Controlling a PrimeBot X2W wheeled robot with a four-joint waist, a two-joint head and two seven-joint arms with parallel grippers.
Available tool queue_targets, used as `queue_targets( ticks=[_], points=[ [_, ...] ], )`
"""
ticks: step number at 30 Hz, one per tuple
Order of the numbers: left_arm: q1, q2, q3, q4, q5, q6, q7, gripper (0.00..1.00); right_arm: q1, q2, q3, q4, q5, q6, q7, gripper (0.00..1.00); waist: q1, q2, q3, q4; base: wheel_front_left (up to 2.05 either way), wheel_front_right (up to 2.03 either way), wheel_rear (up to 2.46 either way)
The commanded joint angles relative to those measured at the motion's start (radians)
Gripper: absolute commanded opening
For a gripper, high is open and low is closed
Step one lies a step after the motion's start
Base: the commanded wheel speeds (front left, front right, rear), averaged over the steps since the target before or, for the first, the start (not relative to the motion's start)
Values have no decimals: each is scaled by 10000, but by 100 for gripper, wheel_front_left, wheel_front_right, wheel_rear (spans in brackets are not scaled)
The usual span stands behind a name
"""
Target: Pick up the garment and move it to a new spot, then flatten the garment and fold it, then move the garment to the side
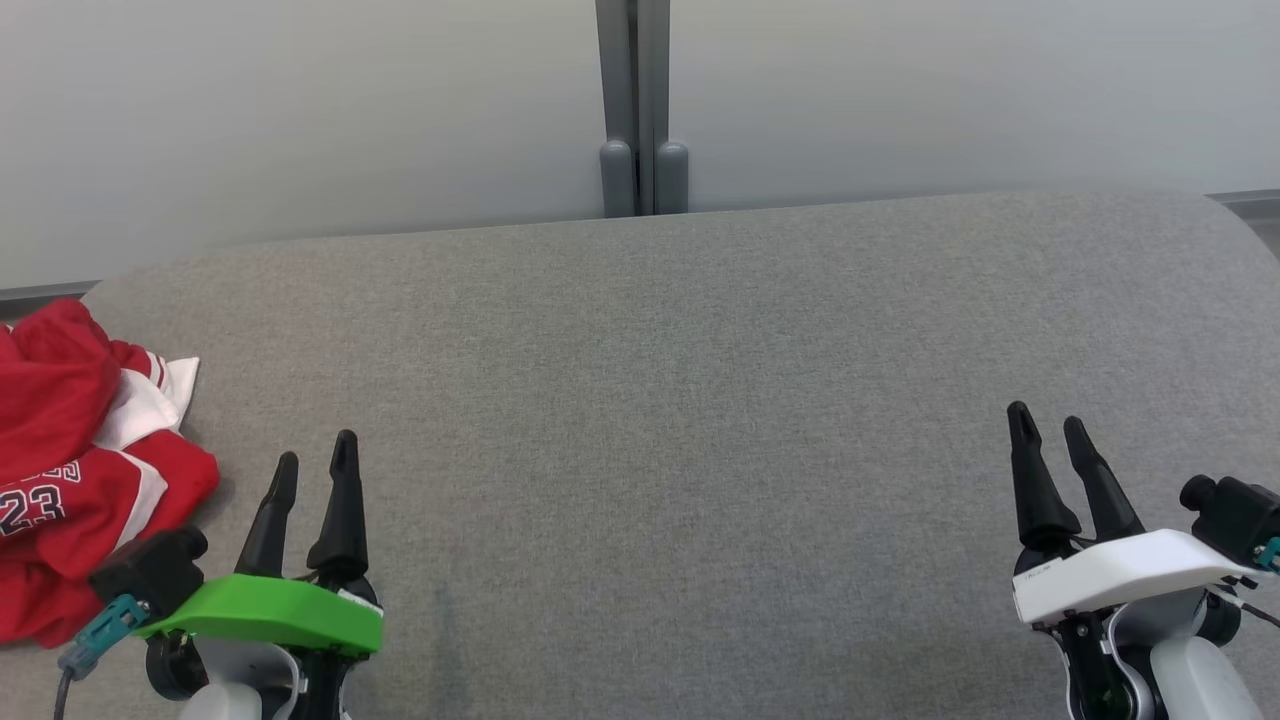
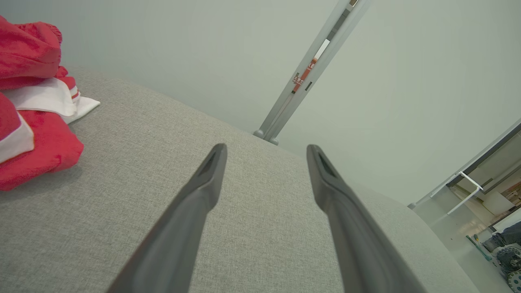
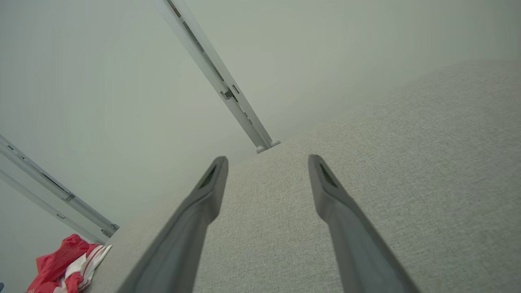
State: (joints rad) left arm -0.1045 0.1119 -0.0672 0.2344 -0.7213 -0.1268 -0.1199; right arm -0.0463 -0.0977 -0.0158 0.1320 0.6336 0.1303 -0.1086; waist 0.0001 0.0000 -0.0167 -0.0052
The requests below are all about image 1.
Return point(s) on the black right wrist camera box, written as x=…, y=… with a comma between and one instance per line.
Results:
x=1235, y=520

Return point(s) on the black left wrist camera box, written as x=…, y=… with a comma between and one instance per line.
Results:
x=150, y=570

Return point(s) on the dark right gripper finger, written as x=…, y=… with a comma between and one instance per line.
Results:
x=1038, y=500
x=1108, y=500

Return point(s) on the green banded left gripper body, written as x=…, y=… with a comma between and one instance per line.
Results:
x=270, y=612

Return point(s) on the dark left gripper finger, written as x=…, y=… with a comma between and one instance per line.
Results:
x=270, y=530
x=343, y=520

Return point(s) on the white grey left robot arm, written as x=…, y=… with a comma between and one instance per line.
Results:
x=240, y=690

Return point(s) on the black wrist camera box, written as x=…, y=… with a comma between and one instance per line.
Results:
x=1235, y=520
x=150, y=570

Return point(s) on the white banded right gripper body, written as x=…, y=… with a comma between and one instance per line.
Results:
x=1130, y=570

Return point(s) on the red jersey with number print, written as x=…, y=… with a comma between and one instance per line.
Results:
x=90, y=520

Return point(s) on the grey partition post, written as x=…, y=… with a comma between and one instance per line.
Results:
x=640, y=110

